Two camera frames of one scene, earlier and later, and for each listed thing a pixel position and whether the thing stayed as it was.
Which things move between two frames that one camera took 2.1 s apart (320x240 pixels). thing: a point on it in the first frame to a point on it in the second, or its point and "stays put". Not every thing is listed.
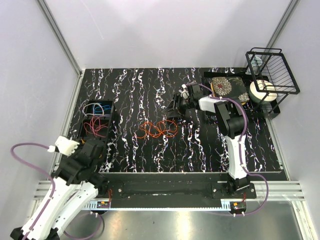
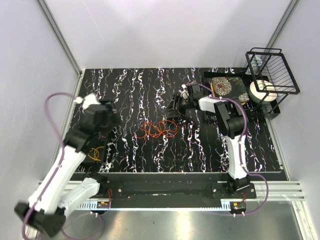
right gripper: (178, 112) stays put
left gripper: (81, 147) to (114, 119)
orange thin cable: (166, 128) stays put
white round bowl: (262, 91) stays put
